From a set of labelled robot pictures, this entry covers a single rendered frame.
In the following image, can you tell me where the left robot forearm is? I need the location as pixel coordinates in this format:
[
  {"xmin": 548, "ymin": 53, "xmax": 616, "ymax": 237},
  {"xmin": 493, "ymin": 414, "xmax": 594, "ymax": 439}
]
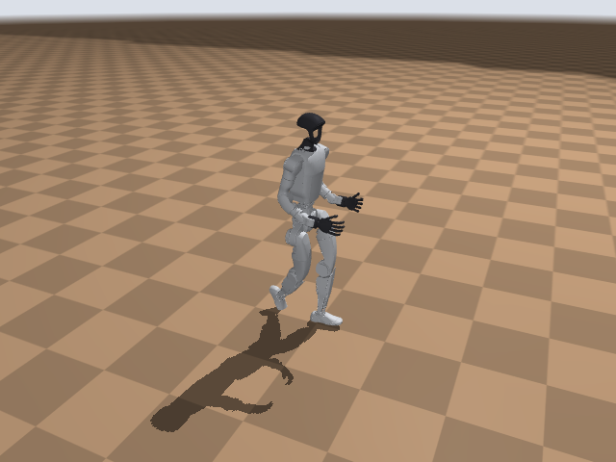
[{"xmin": 320, "ymin": 182, "xmax": 343, "ymax": 205}]

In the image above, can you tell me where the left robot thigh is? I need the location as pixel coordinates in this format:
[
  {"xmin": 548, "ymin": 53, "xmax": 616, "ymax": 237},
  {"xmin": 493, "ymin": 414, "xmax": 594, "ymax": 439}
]
[{"xmin": 316, "ymin": 209, "xmax": 337, "ymax": 277}]

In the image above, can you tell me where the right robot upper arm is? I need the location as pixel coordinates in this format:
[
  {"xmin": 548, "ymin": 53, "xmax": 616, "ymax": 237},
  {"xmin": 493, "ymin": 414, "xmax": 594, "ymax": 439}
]
[{"xmin": 277, "ymin": 154, "xmax": 304, "ymax": 203}]

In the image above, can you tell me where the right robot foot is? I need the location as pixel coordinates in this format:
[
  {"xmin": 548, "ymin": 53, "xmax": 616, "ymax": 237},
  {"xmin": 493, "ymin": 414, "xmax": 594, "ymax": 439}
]
[{"xmin": 269, "ymin": 285, "xmax": 287, "ymax": 310}]

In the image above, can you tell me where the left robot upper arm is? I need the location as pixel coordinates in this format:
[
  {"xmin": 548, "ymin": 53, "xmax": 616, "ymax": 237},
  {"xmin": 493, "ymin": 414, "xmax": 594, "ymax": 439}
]
[{"xmin": 318, "ymin": 143, "xmax": 329, "ymax": 159}]

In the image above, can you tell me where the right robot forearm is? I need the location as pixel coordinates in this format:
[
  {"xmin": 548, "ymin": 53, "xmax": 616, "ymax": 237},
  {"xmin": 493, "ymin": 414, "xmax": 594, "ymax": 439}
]
[{"xmin": 278, "ymin": 194, "xmax": 315, "ymax": 227}]

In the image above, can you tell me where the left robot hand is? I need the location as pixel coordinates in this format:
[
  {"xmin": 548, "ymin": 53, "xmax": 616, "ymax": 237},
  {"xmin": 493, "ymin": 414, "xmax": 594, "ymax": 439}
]
[{"xmin": 336, "ymin": 193, "xmax": 363, "ymax": 213}]

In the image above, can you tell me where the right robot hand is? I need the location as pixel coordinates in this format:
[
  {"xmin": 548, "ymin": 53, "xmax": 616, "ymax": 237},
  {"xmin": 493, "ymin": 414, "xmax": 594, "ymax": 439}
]
[{"xmin": 308, "ymin": 215, "xmax": 345, "ymax": 236}]

